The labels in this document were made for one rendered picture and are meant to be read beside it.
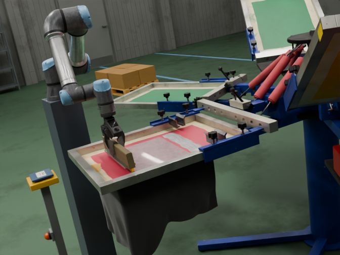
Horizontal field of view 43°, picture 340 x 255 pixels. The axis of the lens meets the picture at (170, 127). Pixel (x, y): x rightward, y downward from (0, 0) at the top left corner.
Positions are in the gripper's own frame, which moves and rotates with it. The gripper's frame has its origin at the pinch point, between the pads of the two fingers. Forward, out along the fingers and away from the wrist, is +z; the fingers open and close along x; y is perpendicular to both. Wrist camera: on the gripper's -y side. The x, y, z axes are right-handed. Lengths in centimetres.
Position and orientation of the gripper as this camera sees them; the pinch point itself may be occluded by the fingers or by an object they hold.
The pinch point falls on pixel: (118, 153)
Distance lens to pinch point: 206.9
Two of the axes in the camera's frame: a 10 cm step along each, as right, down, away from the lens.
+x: -8.9, 2.6, -3.8
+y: -4.3, -1.7, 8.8
